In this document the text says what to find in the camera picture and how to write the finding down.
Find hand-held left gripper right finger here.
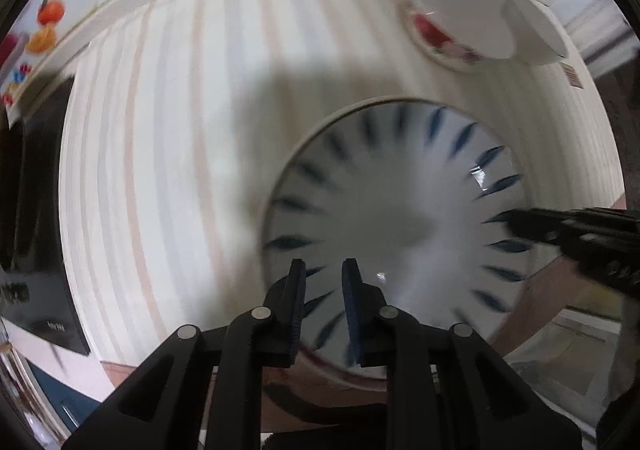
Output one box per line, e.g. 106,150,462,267
341,257,583,450

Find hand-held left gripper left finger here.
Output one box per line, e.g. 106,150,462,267
62,257,307,450

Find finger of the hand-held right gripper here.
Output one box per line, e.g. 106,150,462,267
497,207,576,246

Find white plate blue petal pattern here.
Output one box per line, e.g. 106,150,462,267
261,97,533,391

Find white ceramic bowl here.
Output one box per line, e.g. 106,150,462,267
502,0,572,67
407,0,518,61

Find white plate red floral print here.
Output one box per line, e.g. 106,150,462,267
400,0,501,74

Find brown cloth label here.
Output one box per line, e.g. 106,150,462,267
560,62,586,91

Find striped tablecloth pink border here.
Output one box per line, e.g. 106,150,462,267
59,0,628,396

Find blue cabinet front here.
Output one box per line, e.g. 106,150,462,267
25,360,103,437

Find black glass cooktop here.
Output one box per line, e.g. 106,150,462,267
0,72,93,357

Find colourful wall stickers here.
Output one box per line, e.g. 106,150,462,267
0,0,68,107

